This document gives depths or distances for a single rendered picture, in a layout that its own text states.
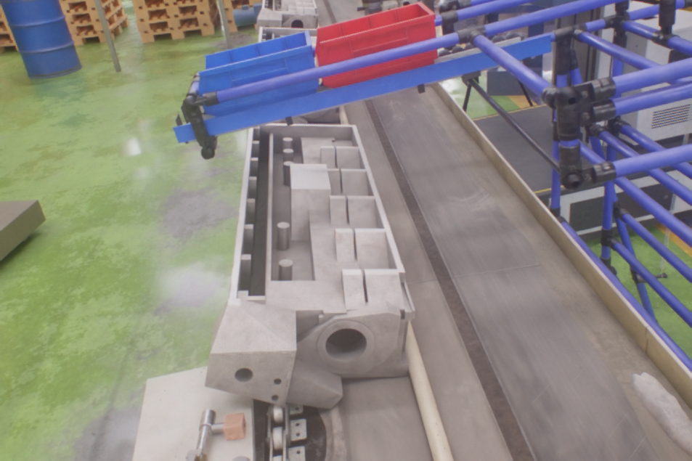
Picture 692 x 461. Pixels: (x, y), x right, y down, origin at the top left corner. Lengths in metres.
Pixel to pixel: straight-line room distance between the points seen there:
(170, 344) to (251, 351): 1.66
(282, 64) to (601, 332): 0.95
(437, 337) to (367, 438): 0.31
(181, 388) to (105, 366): 1.49
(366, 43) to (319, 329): 0.71
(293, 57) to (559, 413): 0.96
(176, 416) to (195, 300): 1.74
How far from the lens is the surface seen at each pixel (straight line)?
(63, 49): 7.97
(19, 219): 3.93
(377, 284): 1.27
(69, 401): 2.76
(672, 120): 3.36
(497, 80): 5.09
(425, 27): 1.56
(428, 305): 1.53
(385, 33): 1.54
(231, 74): 1.55
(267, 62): 1.54
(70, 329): 3.14
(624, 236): 2.32
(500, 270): 1.65
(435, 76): 1.58
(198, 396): 1.34
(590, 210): 3.03
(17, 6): 7.89
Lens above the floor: 1.69
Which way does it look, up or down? 27 degrees down
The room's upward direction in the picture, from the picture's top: 8 degrees counter-clockwise
